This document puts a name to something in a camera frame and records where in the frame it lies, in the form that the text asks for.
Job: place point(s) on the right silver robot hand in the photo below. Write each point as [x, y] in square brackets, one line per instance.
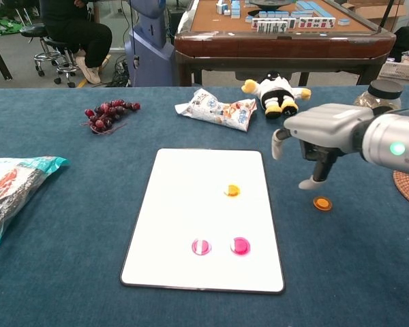
[327, 126]

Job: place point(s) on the orange disc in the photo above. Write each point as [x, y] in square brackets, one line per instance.
[232, 190]
[322, 203]

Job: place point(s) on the pink disc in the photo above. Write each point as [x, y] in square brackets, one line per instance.
[201, 246]
[240, 246]

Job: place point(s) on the white rectangular magnetic board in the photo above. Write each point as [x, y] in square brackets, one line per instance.
[177, 221]

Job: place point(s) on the black white plush toy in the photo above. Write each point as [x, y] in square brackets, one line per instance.
[276, 92]

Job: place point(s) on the glass jar with black lid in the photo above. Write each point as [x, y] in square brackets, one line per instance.
[385, 89]

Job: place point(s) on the white plastic basket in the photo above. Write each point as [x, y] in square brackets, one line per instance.
[402, 71]

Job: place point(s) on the brown mahjong table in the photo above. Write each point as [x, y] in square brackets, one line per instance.
[276, 46]

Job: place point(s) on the mahjong tile row red marks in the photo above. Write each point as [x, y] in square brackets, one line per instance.
[317, 23]

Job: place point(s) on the single blue mahjong tile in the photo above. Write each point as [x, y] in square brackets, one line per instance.
[344, 22]

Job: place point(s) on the white crumpled snack bag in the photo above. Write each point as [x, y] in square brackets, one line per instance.
[218, 110]

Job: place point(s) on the mahjong tile row dark faces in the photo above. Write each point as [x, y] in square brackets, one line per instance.
[274, 25]

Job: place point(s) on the short blue backed tile row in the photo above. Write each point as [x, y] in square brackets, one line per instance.
[310, 5]

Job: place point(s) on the long blue backed tile row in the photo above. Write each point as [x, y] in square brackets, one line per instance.
[276, 14]

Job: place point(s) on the stack of blue mahjong tiles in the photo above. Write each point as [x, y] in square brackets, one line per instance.
[229, 8]

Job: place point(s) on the bunch of red grapes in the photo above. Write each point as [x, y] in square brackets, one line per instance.
[105, 114]

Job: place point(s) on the seated person in black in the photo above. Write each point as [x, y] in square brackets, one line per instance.
[75, 34]

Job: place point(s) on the chrome stool with black seat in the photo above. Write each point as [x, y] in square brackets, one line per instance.
[32, 30]
[54, 42]

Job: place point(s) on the blue table cloth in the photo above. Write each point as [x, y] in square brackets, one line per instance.
[71, 272]

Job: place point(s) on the teal edged noodle package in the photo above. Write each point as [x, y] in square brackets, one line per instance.
[10, 190]

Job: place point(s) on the green leafy pile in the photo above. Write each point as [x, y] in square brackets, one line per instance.
[3, 27]

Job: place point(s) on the blue machine pedestal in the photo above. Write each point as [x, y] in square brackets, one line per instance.
[146, 61]

